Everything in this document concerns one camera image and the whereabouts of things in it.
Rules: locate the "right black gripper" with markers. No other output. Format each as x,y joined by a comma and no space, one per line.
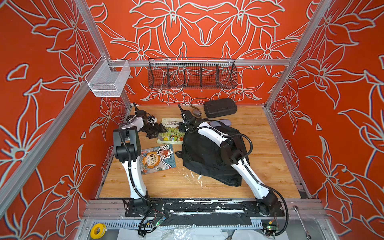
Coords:
180,129

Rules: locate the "black hard zip case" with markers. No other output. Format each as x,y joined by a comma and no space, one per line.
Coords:
220,108

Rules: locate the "white wire mesh basket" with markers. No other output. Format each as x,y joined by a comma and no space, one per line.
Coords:
108,78

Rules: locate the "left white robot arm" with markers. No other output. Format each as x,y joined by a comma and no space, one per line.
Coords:
127,149

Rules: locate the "green circuit board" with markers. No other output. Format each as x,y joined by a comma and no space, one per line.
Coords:
269,229

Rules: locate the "silver metal flashlight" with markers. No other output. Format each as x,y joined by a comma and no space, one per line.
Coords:
196,111

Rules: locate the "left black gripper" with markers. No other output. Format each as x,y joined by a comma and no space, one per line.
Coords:
155,131

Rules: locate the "black student backpack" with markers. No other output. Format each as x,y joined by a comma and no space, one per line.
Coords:
203,156

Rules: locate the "green Chinese history picture book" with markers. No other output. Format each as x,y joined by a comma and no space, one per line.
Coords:
173,134

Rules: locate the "black wire wall basket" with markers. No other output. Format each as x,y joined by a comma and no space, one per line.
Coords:
195,73

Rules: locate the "silver wrench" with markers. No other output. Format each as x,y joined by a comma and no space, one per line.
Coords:
308,236

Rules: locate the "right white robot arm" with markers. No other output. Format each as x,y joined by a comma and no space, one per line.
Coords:
235,154

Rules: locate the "dragon cover picture book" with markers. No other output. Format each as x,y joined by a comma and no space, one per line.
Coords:
157,159

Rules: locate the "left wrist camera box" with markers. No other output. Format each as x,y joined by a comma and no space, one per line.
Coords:
134,121

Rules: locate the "yellow tape roll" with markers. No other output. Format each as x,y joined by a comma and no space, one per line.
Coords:
98,231

